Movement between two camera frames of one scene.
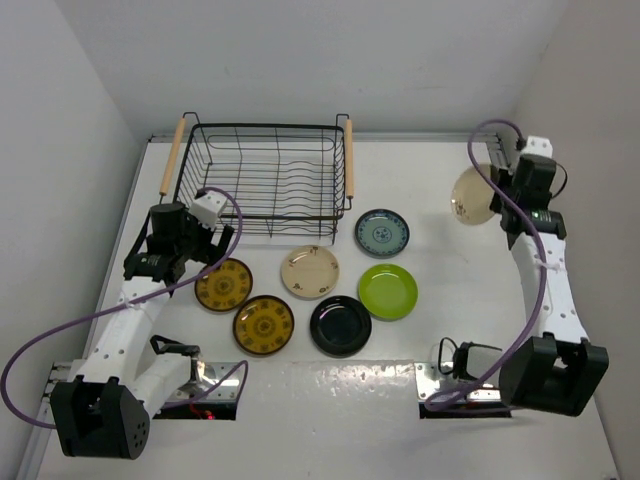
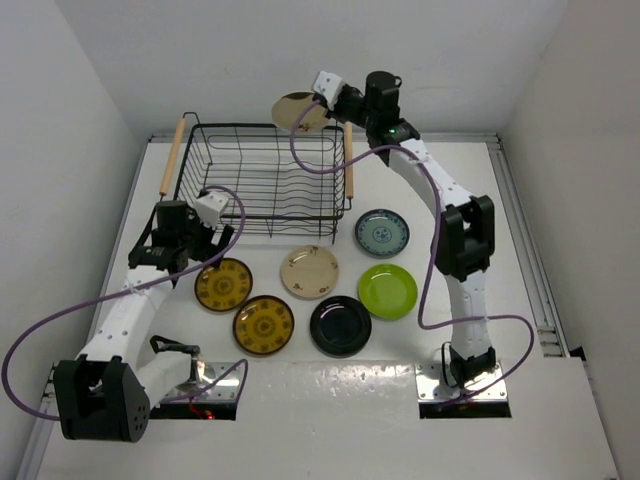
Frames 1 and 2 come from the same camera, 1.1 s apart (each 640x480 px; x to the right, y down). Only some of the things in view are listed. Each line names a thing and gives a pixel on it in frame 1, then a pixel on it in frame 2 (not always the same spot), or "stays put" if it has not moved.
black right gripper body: x=504 y=182 to x=350 y=107
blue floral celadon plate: x=381 y=233 stays put
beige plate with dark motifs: x=472 y=193 to x=288 y=108
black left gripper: x=209 y=253 stays put
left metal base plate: x=213 y=373 stays put
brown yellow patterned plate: x=227 y=288 stays put
